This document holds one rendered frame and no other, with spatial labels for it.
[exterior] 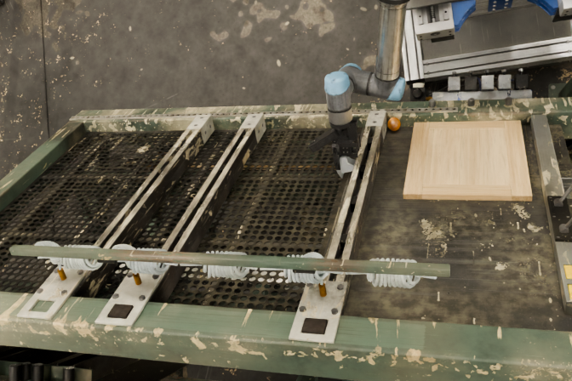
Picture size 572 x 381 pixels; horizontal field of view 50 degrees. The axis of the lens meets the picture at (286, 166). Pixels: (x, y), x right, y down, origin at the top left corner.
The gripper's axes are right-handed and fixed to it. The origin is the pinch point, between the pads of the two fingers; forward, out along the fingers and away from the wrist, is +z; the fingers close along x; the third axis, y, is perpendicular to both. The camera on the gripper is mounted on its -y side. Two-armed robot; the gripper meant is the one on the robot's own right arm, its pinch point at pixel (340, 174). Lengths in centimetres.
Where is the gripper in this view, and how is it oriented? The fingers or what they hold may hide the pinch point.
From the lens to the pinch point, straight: 206.6
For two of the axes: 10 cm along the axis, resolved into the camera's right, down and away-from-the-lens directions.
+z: 1.4, 8.6, 5.0
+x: 2.4, -5.2, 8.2
